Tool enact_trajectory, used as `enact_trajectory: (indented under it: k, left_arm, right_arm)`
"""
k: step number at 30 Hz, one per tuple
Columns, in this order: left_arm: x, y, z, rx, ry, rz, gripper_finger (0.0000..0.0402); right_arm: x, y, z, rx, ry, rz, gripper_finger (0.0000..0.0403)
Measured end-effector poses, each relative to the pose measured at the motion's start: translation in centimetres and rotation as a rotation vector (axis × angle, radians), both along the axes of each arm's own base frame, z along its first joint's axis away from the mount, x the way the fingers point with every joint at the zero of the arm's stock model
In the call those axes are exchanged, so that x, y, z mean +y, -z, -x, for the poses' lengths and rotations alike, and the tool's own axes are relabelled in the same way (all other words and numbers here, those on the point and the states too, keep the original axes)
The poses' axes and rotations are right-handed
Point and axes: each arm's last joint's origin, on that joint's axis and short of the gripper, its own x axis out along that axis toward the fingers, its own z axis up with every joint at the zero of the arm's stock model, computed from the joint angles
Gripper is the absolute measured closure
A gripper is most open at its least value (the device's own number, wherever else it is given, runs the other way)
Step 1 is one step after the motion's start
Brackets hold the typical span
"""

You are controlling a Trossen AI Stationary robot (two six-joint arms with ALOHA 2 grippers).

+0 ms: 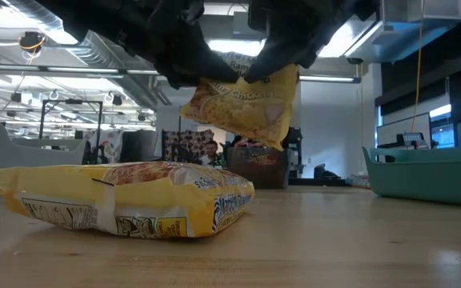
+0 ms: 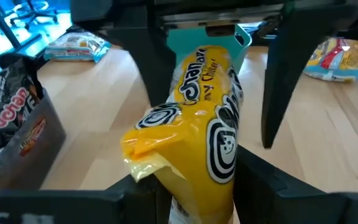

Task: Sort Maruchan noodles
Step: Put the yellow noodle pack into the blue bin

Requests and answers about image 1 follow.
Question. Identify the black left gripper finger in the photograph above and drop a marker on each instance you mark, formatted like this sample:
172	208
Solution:
198	68

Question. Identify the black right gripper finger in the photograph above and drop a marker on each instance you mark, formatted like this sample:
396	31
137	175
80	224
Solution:
268	64

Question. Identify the yellow creamy chicken ramen packet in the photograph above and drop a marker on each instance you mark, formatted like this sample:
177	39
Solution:
246	112
114	200

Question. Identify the dark translucent plastic bin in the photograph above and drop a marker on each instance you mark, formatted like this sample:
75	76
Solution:
258	176

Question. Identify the grey plastic bin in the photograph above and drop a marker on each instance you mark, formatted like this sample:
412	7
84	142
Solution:
14	168

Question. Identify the teal plastic bin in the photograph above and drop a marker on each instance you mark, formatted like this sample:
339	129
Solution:
422	180

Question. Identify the long white light bar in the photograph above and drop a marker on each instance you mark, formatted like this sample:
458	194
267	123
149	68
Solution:
82	70

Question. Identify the black ceiling spotlight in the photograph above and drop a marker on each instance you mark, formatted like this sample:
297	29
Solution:
117	100

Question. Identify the floral patterned dark cloth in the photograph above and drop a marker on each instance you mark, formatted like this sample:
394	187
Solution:
182	146

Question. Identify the black shelf cart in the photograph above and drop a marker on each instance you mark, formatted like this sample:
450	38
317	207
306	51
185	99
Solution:
295	156

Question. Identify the dark grey cloth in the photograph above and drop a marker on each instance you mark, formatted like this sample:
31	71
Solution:
138	146

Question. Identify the white printed cloth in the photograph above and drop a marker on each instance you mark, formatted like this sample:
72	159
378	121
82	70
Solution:
106	144

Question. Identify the small black background device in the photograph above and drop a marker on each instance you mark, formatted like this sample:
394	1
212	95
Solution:
324	171

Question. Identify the white board panel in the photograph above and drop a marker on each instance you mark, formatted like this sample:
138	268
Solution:
402	124

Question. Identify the small grey desk device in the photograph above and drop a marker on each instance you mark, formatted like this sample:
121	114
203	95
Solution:
410	139

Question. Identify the black ceiling camera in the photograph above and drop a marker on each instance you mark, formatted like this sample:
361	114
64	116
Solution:
354	61

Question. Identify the black metal frame stand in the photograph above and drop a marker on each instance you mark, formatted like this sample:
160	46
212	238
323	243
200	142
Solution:
70	101

